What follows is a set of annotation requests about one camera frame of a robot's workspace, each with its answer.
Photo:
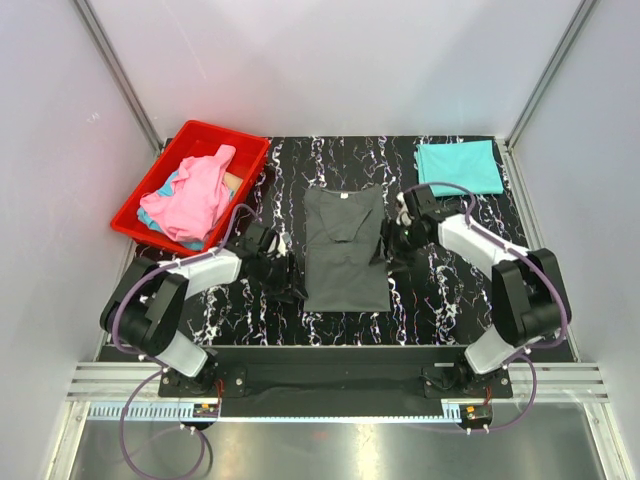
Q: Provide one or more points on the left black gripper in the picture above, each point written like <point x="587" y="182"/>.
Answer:
<point x="288" y="282"/>

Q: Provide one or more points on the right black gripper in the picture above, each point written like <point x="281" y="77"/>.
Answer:
<point x="390" y="229"/>

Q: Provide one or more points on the dark grey t-shirt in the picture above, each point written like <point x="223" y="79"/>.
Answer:
<point x="345" y="270"/>

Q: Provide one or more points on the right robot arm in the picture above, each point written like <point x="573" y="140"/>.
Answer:
<point x="530" y="307"/>

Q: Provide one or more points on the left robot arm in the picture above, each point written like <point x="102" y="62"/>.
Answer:
<point x="143" y="312"/>

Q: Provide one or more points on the folded teal t-shirt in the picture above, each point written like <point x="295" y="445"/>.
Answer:
<point x="467" y="164"/>

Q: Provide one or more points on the pink t-shirt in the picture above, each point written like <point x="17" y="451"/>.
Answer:
<point x="200" y="197"/>

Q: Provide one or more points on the red plastic bin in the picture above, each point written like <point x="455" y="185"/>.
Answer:
<point x="195" y="138"/>

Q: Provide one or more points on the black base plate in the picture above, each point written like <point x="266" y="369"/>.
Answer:
<point x="332" y="382"/>

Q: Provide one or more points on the aluminium cross rail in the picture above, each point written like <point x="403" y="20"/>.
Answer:
<point x="559" y="424"/>

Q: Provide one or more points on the right aluminium frame post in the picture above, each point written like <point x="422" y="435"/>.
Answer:
<point x="578" y="21"/>

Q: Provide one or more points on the aluminium frame post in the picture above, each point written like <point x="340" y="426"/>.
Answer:
<point x="107" y="52"/>
<point x="578" y="21"/>

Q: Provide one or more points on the left aluminium frame post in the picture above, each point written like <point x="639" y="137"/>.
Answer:
<point x="107" y="52"/>

